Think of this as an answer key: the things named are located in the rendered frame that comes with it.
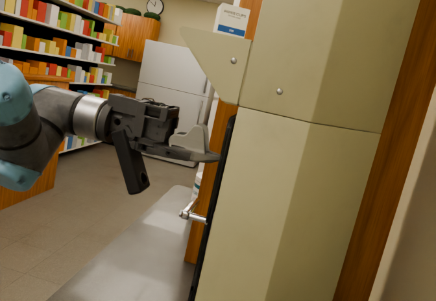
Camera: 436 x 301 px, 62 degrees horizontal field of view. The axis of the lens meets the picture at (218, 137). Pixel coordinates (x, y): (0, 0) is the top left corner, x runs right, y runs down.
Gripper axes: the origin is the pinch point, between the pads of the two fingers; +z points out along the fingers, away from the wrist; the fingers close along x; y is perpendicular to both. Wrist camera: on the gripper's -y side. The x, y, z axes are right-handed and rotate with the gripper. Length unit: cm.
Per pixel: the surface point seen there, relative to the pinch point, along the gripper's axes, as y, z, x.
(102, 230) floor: -131, -108, 214
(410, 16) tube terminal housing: 30.6, 26.2, 8.3
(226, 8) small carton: 25.2, -4.1, 3.6
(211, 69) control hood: 14.7, -2.9, -4.5
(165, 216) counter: -37, -20, 58
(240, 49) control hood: 18.4, 0.8, -4.5
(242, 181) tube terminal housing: -1.2, 5.6, -4.5
